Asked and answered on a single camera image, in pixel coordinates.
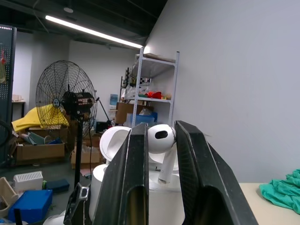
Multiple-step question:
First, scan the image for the blue plastic box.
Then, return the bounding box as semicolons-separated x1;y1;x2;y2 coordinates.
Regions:
8;189;53;224

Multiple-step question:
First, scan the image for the red plush toy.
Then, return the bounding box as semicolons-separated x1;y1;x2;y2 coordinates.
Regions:
143;91;163;100

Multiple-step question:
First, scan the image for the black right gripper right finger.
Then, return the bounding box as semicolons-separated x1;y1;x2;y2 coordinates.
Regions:
174;120;259;225

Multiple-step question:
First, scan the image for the blue storage bin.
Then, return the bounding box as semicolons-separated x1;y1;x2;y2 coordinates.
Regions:
126;112;158;128

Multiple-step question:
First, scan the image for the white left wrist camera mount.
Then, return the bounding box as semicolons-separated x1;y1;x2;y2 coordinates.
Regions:
43;210;67;225

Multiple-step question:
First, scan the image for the white earbud charging case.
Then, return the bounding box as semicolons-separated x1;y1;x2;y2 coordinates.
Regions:
90;126;186;225

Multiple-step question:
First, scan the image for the white ribbed plastic box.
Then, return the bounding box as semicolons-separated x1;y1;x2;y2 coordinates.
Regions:
13;171;44;194

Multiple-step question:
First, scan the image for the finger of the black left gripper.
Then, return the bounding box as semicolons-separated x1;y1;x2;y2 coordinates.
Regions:
63;182;91;225

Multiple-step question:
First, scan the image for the long open cardboard box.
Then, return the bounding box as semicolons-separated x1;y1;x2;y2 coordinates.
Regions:
12;141;66;163

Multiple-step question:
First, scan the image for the yellow cloth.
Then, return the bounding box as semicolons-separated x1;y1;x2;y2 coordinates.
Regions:
11;104;70;133

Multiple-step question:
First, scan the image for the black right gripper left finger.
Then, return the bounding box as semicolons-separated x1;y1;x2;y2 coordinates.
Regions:
91;122;150;225

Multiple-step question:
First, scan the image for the large brown cardboard box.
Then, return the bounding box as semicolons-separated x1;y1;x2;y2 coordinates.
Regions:
115;102;154;125

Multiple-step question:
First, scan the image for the dark pegboard panel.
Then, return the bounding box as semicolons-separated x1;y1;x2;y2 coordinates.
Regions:
0;24;18;166

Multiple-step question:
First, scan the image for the long ceiling tube light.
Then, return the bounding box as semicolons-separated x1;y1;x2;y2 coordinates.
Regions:
45;15;144;49

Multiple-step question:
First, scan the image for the dark blue flat pad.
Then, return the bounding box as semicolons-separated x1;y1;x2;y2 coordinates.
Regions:
45;178;70;194

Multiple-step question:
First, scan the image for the white metal shelving rack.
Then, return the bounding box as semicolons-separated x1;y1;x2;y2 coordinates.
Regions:
124;46;180;129

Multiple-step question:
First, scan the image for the green cloth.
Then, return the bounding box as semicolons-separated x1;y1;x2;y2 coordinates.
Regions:
259;169;300;214

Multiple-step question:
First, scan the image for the beige wooden rack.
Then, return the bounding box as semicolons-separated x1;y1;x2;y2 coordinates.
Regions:
0;177;19;218

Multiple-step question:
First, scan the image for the white earbud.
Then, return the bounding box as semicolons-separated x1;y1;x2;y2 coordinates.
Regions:
147;124;178;184

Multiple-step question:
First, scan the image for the small cardboard box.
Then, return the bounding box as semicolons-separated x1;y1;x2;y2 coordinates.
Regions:
70;144;102;170

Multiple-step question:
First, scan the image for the black pedestal fan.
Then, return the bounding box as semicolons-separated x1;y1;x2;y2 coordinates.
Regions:
35;60;98;188

